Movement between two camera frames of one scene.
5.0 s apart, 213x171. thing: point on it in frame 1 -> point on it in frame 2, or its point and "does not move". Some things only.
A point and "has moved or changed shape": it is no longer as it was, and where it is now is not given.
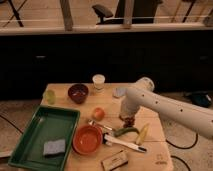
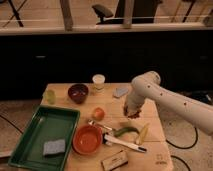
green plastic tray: [45, 124] does not move
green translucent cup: [50, 96] does not move
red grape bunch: [128, 121] has moved or changed shape
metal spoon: [94, 123] does not move
